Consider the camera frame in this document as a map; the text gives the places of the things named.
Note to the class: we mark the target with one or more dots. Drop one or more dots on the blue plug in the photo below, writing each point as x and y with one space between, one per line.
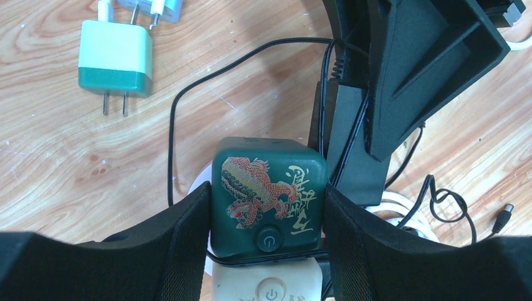
158 10

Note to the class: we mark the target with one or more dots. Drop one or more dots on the green patterned cube socket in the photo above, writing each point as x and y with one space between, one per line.
267 198

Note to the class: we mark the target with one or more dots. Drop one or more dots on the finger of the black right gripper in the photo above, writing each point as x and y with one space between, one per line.
350 25

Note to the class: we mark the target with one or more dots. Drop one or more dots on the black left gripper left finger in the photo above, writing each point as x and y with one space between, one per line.
161 258

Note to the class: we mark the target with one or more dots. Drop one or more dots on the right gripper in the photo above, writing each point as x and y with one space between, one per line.
425 53

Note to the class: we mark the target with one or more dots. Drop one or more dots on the beige wooden cube socket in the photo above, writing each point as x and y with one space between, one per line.
295 280

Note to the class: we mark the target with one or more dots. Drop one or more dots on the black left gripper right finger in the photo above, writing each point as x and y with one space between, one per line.
371 259

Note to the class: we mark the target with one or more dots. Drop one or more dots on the green plug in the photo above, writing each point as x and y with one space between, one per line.
115 59

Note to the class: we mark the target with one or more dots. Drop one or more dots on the black power adapter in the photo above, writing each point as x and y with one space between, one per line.
351 170

